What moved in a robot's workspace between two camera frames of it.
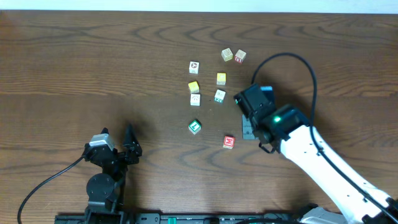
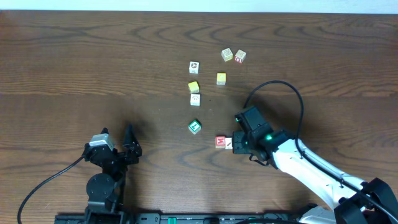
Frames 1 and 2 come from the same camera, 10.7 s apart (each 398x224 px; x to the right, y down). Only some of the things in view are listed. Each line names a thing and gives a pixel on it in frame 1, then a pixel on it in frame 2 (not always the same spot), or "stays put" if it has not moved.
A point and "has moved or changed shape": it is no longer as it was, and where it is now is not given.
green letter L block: x=194 y=127 stays put
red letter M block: x=229 y=142 has moved or changed shape
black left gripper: x=119 y=155 stays put
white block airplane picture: x=195 y=99 stays put
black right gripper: x=251 y=122 to x=237 y=148
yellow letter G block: x=221 y=78 stays put
